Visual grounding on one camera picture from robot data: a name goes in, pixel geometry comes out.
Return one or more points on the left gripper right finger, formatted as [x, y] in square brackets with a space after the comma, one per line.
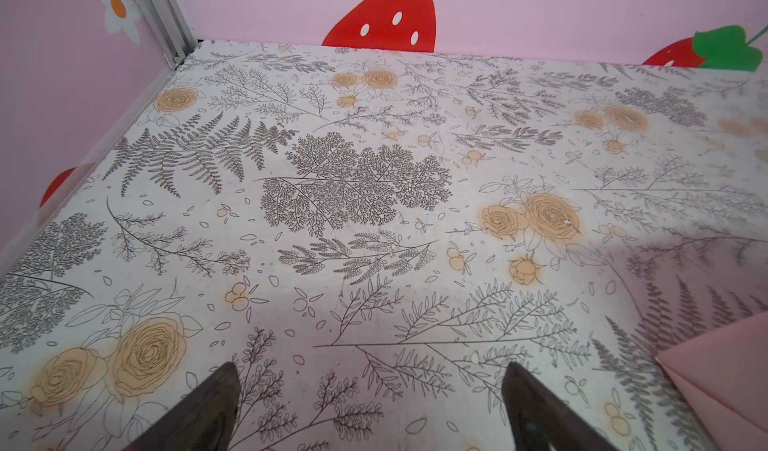
[539, 420]

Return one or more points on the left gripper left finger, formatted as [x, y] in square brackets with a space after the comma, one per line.
[203, 420]

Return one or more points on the purple wrapping paper sheet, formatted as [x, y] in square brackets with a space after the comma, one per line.
[722, 375]

